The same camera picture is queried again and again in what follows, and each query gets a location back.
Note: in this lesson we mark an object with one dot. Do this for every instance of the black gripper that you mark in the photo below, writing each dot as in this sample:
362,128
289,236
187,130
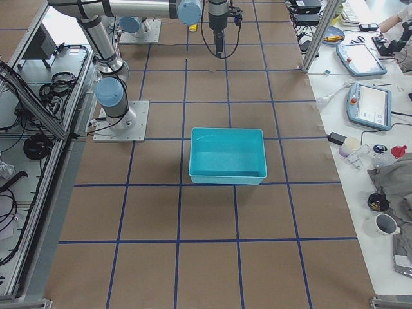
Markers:
216,20

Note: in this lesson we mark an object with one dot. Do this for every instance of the yellow beetle toy car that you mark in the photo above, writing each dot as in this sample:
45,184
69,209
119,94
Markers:
193,28

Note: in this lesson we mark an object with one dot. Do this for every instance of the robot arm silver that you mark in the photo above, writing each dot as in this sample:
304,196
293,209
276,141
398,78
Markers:
110,64

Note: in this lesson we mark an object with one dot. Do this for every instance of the blue plate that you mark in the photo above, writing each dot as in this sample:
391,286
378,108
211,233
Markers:
333,36

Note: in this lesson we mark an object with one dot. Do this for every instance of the teal plastic bin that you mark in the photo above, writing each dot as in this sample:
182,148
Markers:
227,156

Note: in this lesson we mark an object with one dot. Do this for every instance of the upper teach pendant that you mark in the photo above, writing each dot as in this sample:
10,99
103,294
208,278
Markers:
359,60

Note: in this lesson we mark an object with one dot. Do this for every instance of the teach pendant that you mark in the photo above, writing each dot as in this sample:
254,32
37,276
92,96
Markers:
369,106
359,60

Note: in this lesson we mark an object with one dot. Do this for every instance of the black power adapter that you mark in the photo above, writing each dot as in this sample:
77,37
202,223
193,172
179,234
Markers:
336,138

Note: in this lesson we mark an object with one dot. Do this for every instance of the lower teach pendant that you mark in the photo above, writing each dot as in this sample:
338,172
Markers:
369,106

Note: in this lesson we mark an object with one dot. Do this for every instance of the grey cloth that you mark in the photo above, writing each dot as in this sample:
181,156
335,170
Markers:
394,182

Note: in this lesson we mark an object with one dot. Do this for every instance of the white mug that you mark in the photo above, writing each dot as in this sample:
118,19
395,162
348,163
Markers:
381,225

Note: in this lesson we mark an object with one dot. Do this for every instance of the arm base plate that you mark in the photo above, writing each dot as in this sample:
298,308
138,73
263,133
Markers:
134,30
131,128

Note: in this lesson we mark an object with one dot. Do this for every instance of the aluminium frame post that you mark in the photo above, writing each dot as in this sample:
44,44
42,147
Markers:
328,14

